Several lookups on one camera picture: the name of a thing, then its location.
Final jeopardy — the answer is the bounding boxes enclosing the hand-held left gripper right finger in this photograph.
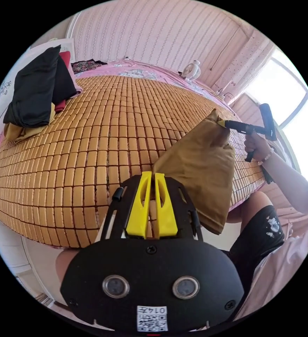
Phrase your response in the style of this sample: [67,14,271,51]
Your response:
[154,173,178,239]

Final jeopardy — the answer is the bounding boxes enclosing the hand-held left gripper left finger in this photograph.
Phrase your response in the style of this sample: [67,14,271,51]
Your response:
[125,171,153,239]

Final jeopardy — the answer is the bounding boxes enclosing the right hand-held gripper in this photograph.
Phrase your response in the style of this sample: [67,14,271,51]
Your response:
[218,119,263,163]

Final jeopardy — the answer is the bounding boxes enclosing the brown long sleeve shirt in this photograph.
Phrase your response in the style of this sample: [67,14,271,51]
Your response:
[152,108,235,236]

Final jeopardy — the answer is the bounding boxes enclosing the person's right forearm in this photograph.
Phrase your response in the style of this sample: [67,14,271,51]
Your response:
[259,148,308,214]

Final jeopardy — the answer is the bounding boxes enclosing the person's right hand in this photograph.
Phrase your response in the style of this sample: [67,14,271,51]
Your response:
[244,132,275,165]

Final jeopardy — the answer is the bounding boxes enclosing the small white fan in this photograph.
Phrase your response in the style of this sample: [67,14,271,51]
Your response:
[182,60,202,82]

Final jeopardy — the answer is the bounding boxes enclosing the window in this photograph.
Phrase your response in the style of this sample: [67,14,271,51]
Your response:
[244,46,308,183]

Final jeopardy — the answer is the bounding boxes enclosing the bed with woven mat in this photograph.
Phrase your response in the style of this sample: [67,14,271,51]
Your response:
[0,59,268,250]

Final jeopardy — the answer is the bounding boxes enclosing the person's body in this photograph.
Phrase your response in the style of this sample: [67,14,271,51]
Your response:
[55,178,308,325]

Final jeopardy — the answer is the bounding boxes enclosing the dark floral cloth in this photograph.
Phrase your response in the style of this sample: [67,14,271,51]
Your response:
[71,59,109,75]

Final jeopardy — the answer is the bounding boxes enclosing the pile of clothes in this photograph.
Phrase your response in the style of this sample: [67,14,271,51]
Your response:
[3,45,85,144]

